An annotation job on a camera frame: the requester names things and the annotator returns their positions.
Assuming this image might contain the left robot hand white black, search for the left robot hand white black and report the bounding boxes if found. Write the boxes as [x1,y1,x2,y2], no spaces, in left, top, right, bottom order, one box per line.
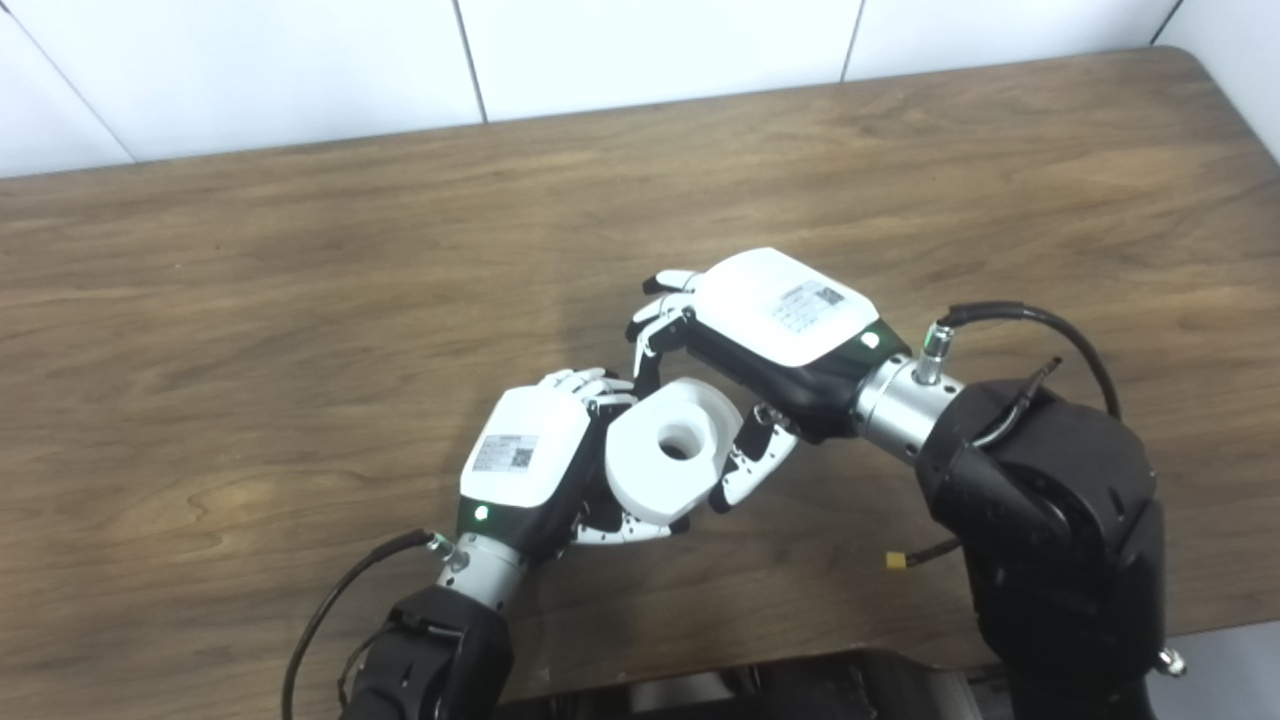
[458,368,693,561]

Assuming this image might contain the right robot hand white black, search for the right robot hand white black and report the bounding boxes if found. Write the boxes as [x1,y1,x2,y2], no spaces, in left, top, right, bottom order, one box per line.
[627,247,913,515]

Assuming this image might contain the round white plastic piece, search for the round white plastic piece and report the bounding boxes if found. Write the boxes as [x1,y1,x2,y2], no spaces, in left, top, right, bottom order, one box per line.
[604,377,744,525]

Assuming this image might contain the dark robot torso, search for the dark robot torso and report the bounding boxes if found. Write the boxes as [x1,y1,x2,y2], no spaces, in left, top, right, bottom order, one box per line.
[500,648,993,720]

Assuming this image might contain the thin black right arm wire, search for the thin black right arm wire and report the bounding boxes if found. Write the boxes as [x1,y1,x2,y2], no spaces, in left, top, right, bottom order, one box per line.
[970,356,1063,449]

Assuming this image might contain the thin black arm wire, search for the thin black arm wire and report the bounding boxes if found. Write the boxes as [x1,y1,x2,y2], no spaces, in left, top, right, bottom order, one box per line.
[970,356,1063,449]
[338,622,403,706]

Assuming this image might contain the small yellow connector wire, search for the small yellow connector wire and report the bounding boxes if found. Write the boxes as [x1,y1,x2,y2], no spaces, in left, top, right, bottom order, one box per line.
[884,538,963,574]

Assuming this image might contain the thin black left arm wire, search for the thin black left arm wire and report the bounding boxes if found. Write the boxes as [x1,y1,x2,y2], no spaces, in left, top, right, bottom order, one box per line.
[338,622,403,706]

